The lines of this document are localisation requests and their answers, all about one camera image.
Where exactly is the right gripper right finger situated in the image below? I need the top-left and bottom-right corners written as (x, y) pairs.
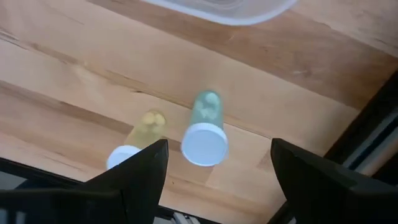
top-left (270, 138), bottom-right (398, 224)

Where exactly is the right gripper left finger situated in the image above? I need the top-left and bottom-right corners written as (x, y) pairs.
top-left (79, 138), bottom-right (170, 224)

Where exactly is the yellow pill bottle white cap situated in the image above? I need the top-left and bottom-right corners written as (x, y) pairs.
top-left (106, 108), bottom-right (169, 171)

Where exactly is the green pill bottle white cap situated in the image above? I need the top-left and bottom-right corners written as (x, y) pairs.
top-left (180, 89), bottom-right (230, 168)

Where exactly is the clear plastic bin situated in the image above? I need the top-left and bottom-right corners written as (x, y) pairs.
top-left (141, 0), bottom-right (299, 27)

